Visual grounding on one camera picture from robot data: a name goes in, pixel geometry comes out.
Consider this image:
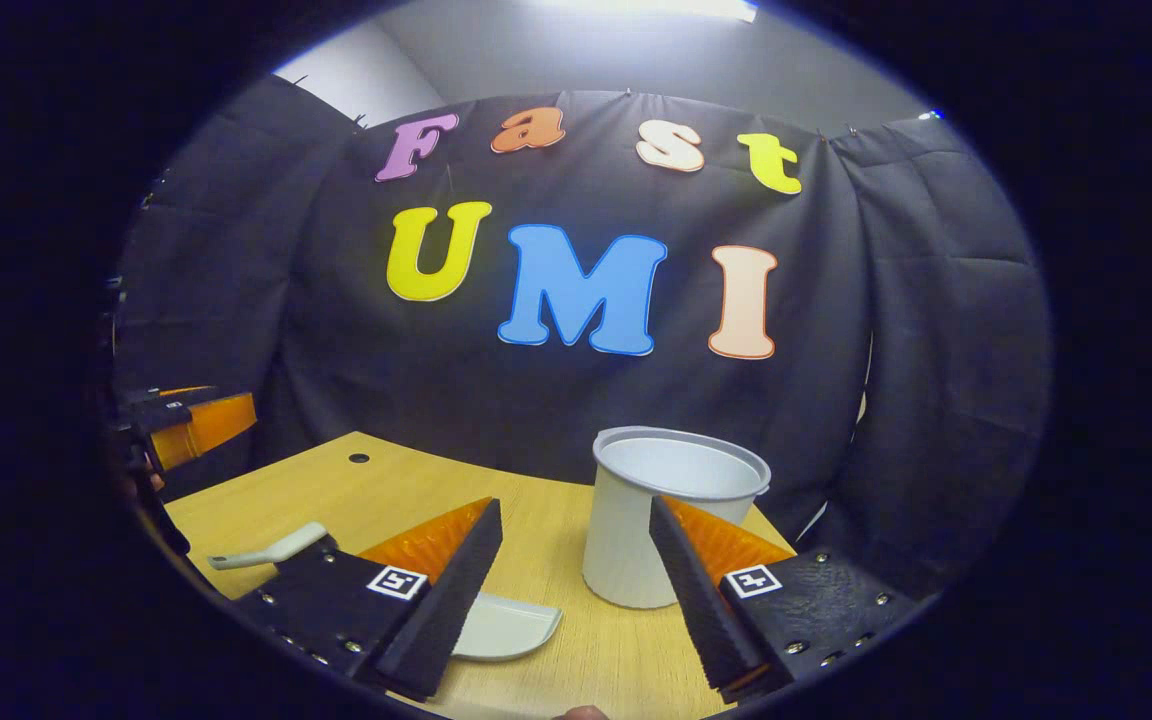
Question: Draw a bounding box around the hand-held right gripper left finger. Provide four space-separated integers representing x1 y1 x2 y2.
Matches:
231 497 504 703

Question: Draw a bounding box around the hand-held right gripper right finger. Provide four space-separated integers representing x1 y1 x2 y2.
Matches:
649 495 922 705

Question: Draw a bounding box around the grey-white dustpan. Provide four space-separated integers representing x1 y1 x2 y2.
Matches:
451 592 564 663

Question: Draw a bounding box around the white ribbed garbage bin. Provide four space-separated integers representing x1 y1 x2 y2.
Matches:
582 426 772 610

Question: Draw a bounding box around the wooden desktop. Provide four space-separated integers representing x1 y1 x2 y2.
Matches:
164 432 797 720

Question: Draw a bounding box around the black backdrop cloth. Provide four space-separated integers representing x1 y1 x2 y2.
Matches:
111 75 1055 601

